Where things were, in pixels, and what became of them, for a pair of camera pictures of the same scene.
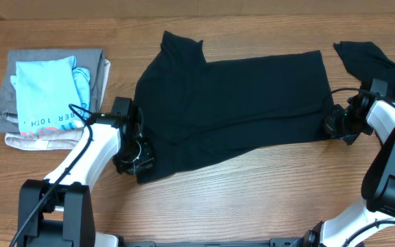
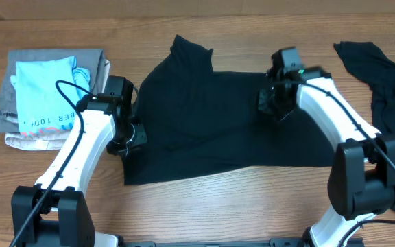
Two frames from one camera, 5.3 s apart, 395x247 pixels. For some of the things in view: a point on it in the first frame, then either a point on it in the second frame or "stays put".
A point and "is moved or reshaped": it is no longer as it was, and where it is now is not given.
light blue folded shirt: x=46 y=88 stays put
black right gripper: x=331 y=130 to x=263 y=106
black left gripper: x=146 y=159 to x=142 y=135
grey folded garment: x=91 y=60 stays put
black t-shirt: x=193 y=112 is moved or reshaped
